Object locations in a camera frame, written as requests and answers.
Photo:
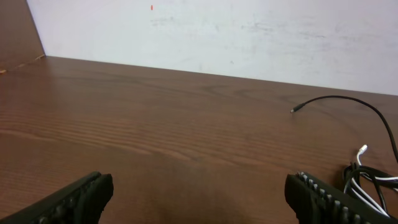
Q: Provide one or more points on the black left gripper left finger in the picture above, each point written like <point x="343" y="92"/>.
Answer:
<point x="82" y="201"/>

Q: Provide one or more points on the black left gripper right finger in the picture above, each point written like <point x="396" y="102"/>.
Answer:
<point x="315" y="202"/>

